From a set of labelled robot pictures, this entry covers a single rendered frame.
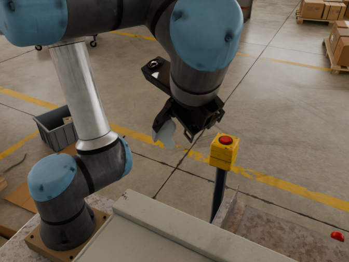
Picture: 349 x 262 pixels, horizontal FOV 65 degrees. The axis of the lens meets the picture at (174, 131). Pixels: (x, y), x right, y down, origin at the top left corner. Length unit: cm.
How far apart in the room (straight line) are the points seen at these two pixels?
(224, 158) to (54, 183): 54
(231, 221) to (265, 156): 159
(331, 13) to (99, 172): 589
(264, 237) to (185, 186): 128
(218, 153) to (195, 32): 71
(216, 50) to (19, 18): 18
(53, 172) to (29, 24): 49
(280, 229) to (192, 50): 62
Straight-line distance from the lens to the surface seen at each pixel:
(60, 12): 29
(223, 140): 96
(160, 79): 47
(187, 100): 39
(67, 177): 70
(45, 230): 84
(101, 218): 89
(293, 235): 82
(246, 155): 233
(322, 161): 249
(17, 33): 29
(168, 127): 53
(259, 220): 82
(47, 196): 72
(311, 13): 626
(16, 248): 97
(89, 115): 72
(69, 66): 70
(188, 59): 30
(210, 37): 28
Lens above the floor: 149
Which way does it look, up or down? 36 degrees down
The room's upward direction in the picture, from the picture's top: straight up
